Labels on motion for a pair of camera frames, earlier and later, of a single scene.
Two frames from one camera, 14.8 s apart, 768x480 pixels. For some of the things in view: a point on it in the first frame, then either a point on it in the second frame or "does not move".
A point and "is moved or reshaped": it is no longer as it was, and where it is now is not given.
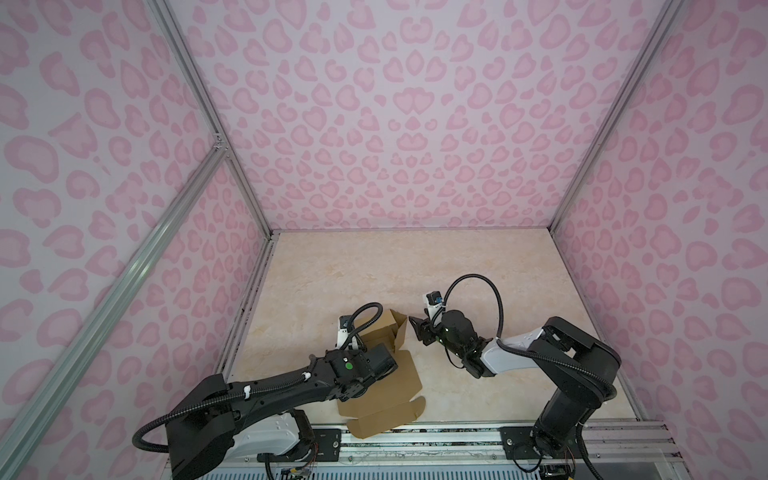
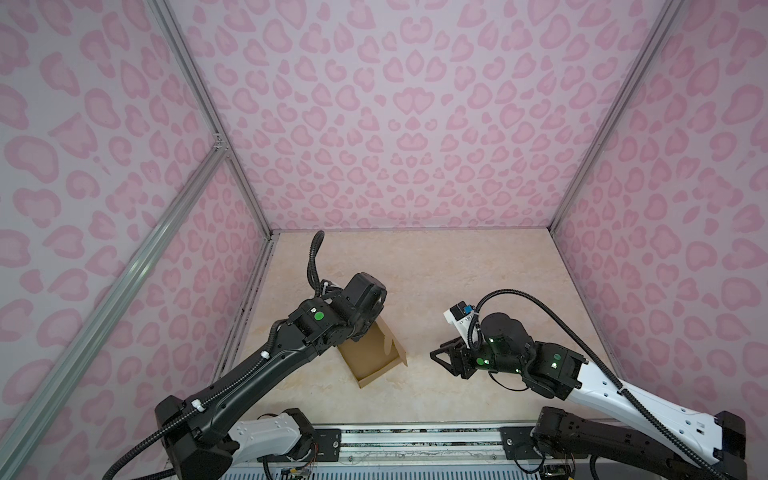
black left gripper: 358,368 → 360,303
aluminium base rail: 619,443 does not move
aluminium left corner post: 178,44 does not move
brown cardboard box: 390,401 is moved or reshaped
